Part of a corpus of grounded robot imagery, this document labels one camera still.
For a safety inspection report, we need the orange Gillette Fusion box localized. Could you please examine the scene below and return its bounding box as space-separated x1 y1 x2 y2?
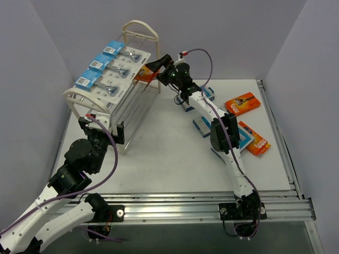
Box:
134 65 157 83

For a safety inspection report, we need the blue Gillette razor blister pack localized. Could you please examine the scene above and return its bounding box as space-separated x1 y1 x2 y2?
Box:
102 40 151 64

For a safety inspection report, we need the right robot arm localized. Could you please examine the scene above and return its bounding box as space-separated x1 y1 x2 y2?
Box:
145 54 261 219

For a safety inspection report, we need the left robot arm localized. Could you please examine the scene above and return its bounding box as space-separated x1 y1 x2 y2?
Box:
1 113 125 253

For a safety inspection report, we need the cream metal-rod shelf rack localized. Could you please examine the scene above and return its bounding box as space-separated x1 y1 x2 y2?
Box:
63 20 161 154

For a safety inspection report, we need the upper blue Harry's box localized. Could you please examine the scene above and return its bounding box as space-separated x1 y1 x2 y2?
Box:
175 86 215 112

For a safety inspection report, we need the blue harry's box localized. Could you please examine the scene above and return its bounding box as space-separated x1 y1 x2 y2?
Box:
175 86 215 112
192 115 211 138
206 124 255 162

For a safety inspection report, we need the lower blue Harry's box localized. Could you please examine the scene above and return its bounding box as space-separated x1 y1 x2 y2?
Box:
192 115 211 138

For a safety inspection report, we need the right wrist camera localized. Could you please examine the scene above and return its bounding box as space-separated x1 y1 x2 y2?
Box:
174 51 188 66

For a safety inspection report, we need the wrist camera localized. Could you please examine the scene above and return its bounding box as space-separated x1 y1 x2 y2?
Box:
174 51 188 66
85 112 111 131

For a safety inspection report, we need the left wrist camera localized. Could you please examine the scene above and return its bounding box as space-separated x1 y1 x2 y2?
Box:
85 112 111 131

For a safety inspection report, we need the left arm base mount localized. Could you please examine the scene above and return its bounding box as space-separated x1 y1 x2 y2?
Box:
89 204 125 223

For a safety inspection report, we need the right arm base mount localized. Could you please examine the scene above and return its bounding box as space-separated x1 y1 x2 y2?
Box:
218 202 259 221

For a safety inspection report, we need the aluminium rail frame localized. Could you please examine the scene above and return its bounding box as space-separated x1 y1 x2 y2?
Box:
97 79 316 224

